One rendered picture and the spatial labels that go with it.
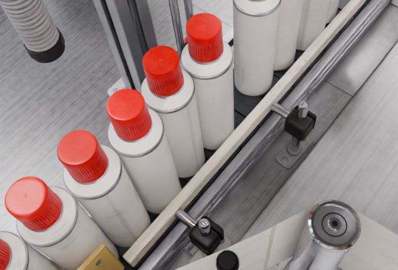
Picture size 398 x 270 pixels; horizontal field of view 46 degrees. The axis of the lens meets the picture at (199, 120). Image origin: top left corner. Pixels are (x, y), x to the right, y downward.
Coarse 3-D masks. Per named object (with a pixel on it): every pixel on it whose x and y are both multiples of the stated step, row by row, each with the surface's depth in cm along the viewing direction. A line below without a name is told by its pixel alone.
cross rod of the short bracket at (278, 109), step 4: (272, 104) 58; (276, 104) 58; (272, 108) 58; (276, 108) 58; (280, 108) 57; (284, 108) 57; (276, 112) 58; (280, 112) 57; (284, 112) 57; (288, 112) 57; (280, 116) 58; (284, 116) 57
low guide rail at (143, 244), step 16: (352, 0) 65; (336, 16) 64; (336, 32) 64; (320, 48) 62; (304, 64) 60; (288, 80) 59; (272, 96) 58; (256, 112) 57; (240, 128) 56; (224, 144) 55; (208, 160) 54; (224, 160) 55; (208, 176) 54; (192, 192) 52; (176, 208) 52; (160, 224) 51; (144, 240) 50; (128, 256) 49
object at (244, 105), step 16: (368, 0) 69; (352, 16) 68; (272, 80) 63; (240, 96) 62; (240, 112) 61; (272, 112) 63; (256, 128) 60; (240, 144) 59; (160, 240) 53; (144, 256) 53
